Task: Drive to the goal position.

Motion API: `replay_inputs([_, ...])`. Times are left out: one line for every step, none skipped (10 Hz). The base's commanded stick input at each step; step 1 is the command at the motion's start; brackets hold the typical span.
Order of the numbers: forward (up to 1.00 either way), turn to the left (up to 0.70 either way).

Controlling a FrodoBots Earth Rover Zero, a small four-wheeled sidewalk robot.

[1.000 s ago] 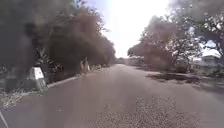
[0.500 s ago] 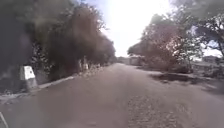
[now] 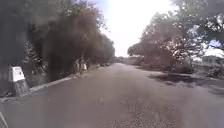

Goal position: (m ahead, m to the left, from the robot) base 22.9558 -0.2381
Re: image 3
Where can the grey asphalt road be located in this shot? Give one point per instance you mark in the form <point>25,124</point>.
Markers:
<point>126,100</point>

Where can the row of bushes and trees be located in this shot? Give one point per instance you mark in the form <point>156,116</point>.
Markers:
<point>63,40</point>

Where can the pale building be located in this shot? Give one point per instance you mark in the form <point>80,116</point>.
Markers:
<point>212,61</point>

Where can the small white marker post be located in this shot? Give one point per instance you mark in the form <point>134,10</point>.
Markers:
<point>84,67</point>

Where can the white stone marker post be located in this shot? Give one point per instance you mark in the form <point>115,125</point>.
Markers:
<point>16,80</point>

